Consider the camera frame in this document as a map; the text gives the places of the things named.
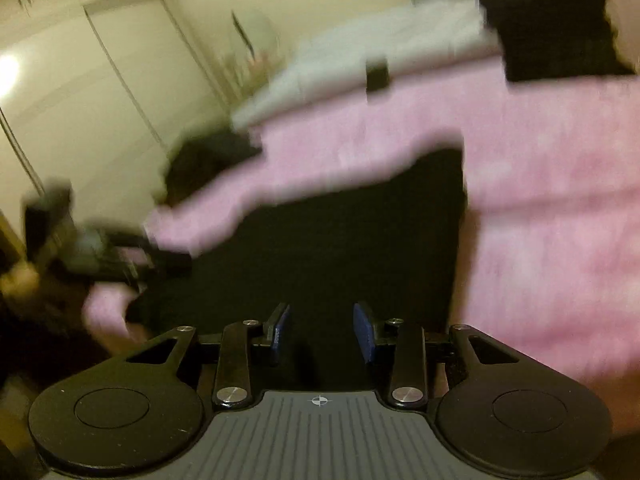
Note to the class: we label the pile of black clothes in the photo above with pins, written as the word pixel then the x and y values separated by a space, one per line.
pixel 210 167

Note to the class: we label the black smartphone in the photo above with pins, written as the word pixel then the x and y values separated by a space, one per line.
pixel 377 76

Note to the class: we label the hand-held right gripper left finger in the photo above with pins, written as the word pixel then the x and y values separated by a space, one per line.
pixel 280 332

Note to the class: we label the pink rose blanket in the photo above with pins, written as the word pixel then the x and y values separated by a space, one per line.
pixel 540 210

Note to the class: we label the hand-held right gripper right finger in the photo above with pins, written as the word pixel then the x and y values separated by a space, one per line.
pixel 365 332

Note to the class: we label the stack of folded dark garments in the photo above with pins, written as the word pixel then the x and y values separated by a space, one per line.
pixel 555 30

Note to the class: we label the black zip jacket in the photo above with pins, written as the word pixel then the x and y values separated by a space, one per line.
pixel 340 240

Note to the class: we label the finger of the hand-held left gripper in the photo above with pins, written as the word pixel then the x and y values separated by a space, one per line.
pixel 165 260

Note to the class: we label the cream wardrobe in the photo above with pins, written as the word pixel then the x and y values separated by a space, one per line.
pixel 90 75

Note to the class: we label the grey striped duvet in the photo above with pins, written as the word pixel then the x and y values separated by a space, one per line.
pixel 370 45

